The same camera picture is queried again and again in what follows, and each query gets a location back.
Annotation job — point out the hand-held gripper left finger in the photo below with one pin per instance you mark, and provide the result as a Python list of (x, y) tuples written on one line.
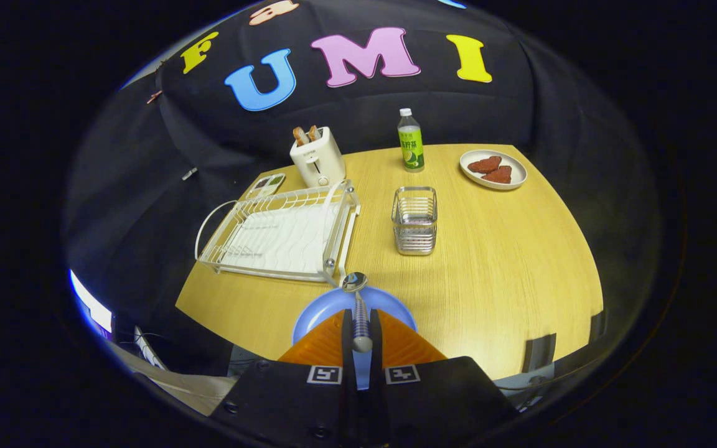
[(284, 398)]

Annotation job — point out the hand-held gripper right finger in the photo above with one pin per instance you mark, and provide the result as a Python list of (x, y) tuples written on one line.
[(445, 398)]

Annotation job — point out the blue plate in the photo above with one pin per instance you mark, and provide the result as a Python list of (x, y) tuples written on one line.
[(327, 305)]

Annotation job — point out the metal spoon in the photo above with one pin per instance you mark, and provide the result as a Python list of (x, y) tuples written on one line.
[(361, 317)]

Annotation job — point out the white plate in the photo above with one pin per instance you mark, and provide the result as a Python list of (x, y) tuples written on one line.
[(519, 168)]

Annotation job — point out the black table clamp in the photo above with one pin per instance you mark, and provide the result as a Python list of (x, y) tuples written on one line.
[(597, 325), (539, 353)]

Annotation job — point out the white divided seasoning tray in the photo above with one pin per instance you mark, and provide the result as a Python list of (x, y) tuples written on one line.
[(266, 185)]

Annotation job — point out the red meat piece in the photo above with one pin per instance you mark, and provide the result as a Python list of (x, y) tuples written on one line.
[(485, 164), (498, 175)]

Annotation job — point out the white toaster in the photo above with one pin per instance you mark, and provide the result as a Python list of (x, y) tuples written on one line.
[(321, 162)]

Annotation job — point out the small white clip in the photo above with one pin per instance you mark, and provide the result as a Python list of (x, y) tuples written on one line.
[(189, 173)]

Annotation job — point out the green label drink bottle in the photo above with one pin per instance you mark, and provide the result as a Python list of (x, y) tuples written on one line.
[(411, 149)]

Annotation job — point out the toast slice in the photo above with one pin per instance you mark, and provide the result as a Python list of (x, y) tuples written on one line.
[(300, 135), (313, 132)]

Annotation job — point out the black backdrop cloth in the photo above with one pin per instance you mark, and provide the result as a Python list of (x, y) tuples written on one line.
[(346, 112)]

